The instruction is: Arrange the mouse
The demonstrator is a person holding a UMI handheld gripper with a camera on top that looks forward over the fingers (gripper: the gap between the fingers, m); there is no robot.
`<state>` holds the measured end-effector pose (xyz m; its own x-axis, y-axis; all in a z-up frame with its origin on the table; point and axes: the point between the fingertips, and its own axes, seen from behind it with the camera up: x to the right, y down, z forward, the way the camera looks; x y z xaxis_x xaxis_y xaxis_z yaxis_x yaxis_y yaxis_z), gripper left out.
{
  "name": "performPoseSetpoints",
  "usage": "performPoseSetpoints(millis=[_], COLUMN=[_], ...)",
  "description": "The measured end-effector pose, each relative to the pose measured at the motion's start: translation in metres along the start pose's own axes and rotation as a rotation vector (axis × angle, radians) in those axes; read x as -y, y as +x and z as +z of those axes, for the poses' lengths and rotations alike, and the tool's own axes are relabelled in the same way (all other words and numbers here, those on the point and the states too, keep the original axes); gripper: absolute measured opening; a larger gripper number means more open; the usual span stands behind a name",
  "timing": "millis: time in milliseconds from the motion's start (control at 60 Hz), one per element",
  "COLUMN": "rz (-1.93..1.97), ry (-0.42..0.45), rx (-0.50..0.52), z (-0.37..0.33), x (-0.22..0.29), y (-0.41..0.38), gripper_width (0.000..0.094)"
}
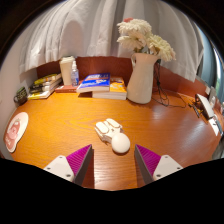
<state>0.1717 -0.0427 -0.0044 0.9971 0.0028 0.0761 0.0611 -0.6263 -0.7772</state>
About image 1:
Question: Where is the cream tumbler with lid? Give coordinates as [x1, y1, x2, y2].
[59, 55, 76, 86]

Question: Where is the black cable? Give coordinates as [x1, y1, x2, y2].
[152, 59, 198, 109]

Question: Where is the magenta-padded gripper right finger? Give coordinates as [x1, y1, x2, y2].
[134, 143, 184, 185]

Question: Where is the pink cartoon mouse pad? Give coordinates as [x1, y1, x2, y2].
[3, 111, 30, 154]

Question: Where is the small clear pump bottle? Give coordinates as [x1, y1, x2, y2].
[70, 60, 80, 88]

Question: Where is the dark green mug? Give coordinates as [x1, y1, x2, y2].
[13, 86, 29, 106]

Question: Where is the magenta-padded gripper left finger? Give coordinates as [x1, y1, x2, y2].
[43, 143, 94, 187]

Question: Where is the white and pink flower bouquet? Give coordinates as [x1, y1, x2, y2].
[116, 17, 177, 63]

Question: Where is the flat red book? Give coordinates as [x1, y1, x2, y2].
[54, 84, 81, 94]

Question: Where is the white pleated curtain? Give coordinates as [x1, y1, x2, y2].
[18, 0, 205, 83]

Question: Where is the white ceramic jug vase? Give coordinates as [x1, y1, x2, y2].
[126, 52, 162, 105]

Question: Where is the white and yellow book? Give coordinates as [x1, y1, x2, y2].
[27, 87, 56, 100]

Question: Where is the flat white electronic device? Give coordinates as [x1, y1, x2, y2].
[194, 93, 216, 120]

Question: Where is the white paper sheet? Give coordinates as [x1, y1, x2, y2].
[208, 117, 224, 137]

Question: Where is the white computer mouse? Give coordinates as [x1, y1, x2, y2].
[94, 118, 131, 155]

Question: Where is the glass window with frame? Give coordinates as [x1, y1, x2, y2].
[196, 26, 224, 101]

